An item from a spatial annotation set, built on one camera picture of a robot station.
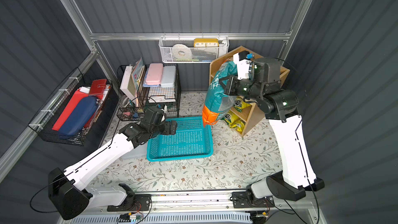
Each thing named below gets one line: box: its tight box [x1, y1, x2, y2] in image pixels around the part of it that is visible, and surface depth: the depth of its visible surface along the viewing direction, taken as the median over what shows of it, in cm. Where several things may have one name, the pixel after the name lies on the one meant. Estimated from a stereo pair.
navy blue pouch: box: [57, 95, 99, 138], surface depth 71 cm
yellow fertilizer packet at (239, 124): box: [229, 119, 247, 133], surface depth 95 cm
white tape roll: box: [171, 43, 192, 61], surface depth 86 cm
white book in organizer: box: [120, 65, 137, 102], surface depth 93 cm
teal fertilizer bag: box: [202, 61, 238, 126], surface depth 60 cm
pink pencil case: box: [145, 63, 164, 86], surface depth 98 cm
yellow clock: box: [193, 37, 220, 48], surface depth 90 cm
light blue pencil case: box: [160, 65, 177, 88], surface depth 99 cm
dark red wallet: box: [88, 78, 108, 96], surface depth 81 cm
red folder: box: [51, 88, 89, 132], surface depth 74 cm
